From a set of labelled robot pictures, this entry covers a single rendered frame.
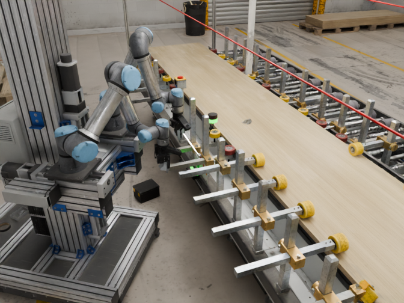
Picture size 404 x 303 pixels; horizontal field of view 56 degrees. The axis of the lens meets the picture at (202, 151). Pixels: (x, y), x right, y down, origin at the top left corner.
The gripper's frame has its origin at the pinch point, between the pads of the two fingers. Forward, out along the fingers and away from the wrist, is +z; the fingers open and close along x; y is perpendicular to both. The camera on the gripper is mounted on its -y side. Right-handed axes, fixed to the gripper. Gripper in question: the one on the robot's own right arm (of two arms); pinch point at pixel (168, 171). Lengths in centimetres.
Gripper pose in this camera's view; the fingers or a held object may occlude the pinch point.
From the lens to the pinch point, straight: 240.0
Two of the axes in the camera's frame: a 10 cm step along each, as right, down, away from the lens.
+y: -9.4, 1.7, -3.0
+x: 3.5, 4.7, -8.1
